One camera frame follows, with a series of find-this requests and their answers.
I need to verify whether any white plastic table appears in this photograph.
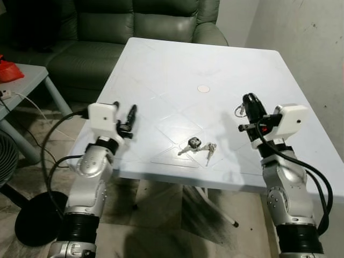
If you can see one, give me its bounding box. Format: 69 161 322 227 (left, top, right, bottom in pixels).
67 37 344 196

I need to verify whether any silver key bunch black fob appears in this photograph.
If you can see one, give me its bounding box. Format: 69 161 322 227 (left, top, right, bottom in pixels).
178 137 218 167

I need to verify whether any green leather sofa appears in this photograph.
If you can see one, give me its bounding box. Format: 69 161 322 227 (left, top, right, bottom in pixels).
0 0 230 104

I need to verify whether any white table leg black foot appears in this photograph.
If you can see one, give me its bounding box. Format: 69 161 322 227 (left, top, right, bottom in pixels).
196 186 239 228

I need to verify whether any grey side table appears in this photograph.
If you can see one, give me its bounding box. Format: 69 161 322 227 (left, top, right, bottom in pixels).
0 63 73 164

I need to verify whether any red bag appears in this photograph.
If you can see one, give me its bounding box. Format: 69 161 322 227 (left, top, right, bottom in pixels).
0 54 25 83

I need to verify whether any black floor fan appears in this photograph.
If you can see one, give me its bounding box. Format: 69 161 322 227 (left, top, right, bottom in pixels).
0 131 68 248

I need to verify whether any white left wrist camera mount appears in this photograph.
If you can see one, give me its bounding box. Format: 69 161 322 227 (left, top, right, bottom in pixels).
87 102 126 147

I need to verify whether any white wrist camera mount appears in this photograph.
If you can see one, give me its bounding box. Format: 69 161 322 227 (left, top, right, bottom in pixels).
87 102 126 147
267 103 310 145

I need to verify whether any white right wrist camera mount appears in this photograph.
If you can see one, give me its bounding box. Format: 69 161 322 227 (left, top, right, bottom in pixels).
267 103 310 145

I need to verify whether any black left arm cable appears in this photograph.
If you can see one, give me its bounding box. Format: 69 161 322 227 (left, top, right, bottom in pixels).
40 107 90 218

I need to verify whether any thin white cable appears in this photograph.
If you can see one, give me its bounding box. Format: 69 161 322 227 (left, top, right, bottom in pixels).
0 90 50 123

